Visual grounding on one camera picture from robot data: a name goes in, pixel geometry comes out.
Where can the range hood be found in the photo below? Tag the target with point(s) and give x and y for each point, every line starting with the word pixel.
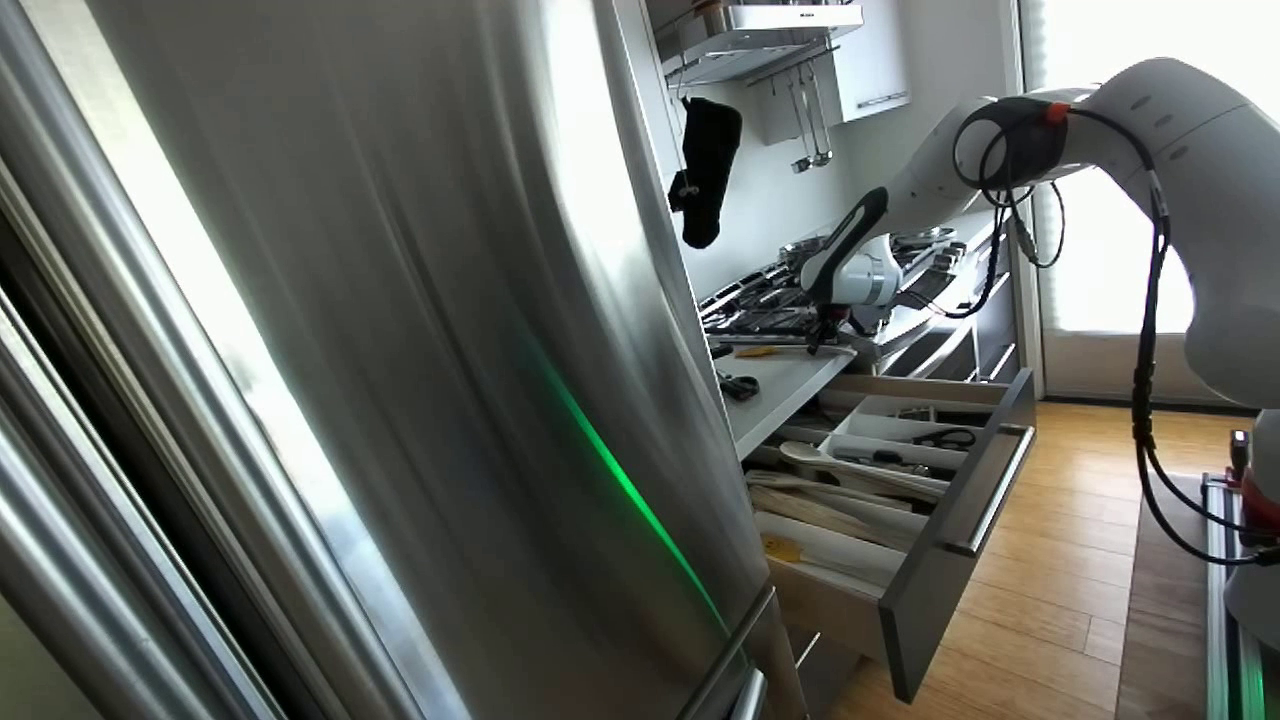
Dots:
pixel 785 18

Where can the wooden drawer with grey front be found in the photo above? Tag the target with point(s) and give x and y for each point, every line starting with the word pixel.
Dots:
pixel 934 600

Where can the brown floor rug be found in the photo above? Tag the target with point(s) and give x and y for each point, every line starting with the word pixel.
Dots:
pixel 1162 600

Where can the small black pan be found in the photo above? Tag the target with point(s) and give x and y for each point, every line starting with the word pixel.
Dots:
pixel 736 384

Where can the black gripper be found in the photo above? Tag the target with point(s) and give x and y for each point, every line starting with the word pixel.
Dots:
pixel 819 310

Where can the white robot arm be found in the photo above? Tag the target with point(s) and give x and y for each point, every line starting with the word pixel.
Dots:
pixel 1200 172

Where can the metal robot stand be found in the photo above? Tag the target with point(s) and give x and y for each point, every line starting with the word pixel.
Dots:
pixel 1221 640

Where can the white plastic cutlery tray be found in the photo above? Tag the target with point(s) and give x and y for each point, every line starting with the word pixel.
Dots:
pixel 874 433

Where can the brass tiered cake stand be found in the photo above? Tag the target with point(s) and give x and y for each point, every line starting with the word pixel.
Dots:
pixel 760 322

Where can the white wall cabinet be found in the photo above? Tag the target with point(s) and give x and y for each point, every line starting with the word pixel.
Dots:
pixel 874 67

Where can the black oven mitt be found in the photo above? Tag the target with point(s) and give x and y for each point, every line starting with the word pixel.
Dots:
pixel 706 163

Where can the hanging metal utensil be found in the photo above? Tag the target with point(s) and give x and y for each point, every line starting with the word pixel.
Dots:
pixel 801 163
pixel 825 152

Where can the bright glass door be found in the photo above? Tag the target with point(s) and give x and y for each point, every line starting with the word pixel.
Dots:
pixel 1087 266

